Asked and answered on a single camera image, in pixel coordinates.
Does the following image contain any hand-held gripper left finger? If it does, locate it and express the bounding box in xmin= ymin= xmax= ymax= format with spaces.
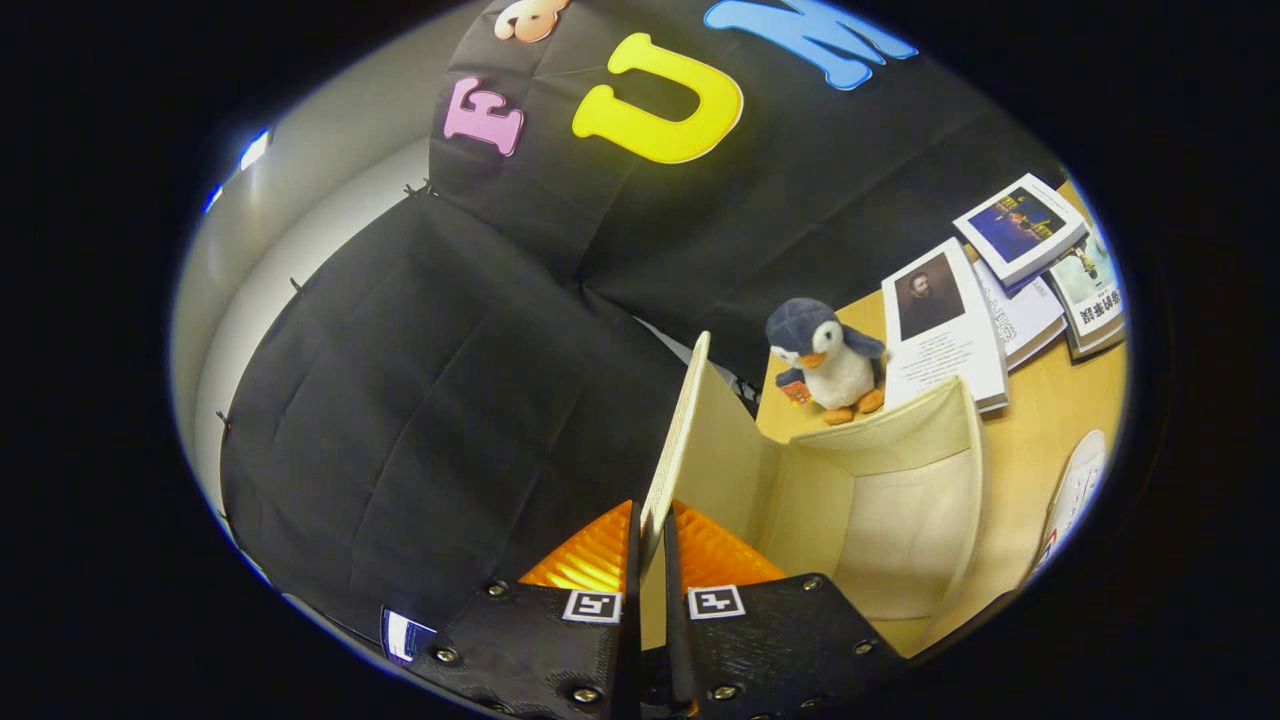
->
xmin=405 ymin=500 xmax=641 ymax=720

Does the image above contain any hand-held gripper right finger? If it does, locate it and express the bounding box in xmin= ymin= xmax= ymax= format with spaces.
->
xmin=662 ymin=500 xmax=911 ymax=720

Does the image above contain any beige fabric storage box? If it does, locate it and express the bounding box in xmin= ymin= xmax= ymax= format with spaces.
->
xmin=640 ymin=331 xmax=986 ymax=661

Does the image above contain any white shoe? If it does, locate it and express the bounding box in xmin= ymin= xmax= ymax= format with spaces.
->
xmin=1025 ymin=430 xmax=1109 ymax=586

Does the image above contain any blue and white object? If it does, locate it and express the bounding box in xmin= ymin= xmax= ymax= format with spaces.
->
xmin=380 ymin=607 xmax=438 ymax=666

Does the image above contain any navy penguin plush toy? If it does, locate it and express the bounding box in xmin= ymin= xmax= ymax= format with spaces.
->
xmin=765 ymin=297 xmax=889 ymax=426

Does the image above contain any white book with portrait cover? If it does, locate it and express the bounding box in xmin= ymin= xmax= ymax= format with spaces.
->
xmin=880 ymin=237 xmax=1011 ymax=414

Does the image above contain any plain white book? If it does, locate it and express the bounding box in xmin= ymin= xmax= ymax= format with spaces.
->
xmin=972 ymin=258 xmax=1069 ymax=371

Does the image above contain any book with blue night cover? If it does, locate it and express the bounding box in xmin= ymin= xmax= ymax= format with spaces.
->
xmin=952 ymin=173 xmax=1091 ymax=291

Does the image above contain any book with teal cover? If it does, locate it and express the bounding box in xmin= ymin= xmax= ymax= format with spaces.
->
xmin=1045 ymin=225 xmax=1128 ymax=361

